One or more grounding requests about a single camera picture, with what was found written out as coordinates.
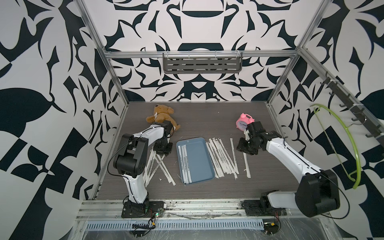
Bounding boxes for white paper-wrapped straw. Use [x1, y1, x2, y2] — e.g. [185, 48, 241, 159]
[243, 153, 251, 179]
[230, 138, 240, 175]
[178, 146, 187, 185]
[182, 145, 192, 184]

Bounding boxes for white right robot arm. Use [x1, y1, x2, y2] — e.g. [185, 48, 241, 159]
[237, 122, 341, 218]

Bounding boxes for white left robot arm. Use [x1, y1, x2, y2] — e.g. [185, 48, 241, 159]
[112, 121, 174, 219]

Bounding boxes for blue storage box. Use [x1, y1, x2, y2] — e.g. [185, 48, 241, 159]
[176, 138, 215, 185]

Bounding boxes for pink alarm clock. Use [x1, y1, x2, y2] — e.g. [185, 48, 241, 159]
[236, 113, 255, 132]

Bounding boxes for brown teddy bear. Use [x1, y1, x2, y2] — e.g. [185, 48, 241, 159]
[146, 104, 181, 131]

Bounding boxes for green plastic hanger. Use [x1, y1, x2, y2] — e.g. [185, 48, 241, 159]
[311, 104, 363, 190]

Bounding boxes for grey metal wall shelf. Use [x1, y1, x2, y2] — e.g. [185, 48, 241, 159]
[163, 51, 243, 74]

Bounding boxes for white cable duct strip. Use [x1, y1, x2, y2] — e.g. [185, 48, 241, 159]
[86, 219, 264, 231]

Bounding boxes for grey wall hook rack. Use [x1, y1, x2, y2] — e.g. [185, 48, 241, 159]
[320, 72, 384, 146]

